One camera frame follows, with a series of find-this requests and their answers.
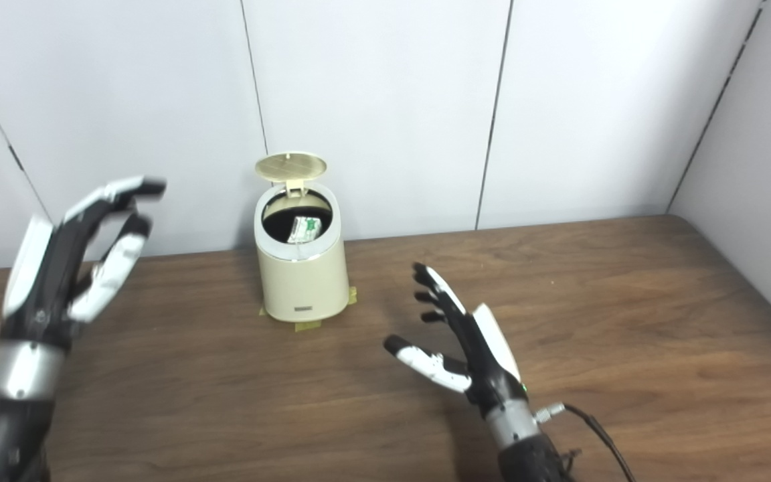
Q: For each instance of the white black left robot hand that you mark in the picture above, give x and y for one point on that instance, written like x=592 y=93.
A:
x=44 y=281

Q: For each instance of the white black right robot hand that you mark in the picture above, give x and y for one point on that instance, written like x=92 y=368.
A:
x=486 y=355

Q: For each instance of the cream-colored round trash bin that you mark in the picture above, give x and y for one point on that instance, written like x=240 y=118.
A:
x=302 y=281

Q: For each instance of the white green milk carton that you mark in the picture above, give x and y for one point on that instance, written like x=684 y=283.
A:
x=305 y=229

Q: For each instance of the cream round bin lid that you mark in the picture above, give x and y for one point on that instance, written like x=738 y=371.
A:
x=290 y=166

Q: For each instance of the black wall panel hinge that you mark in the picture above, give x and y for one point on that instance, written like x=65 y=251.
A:
x=17 y=157

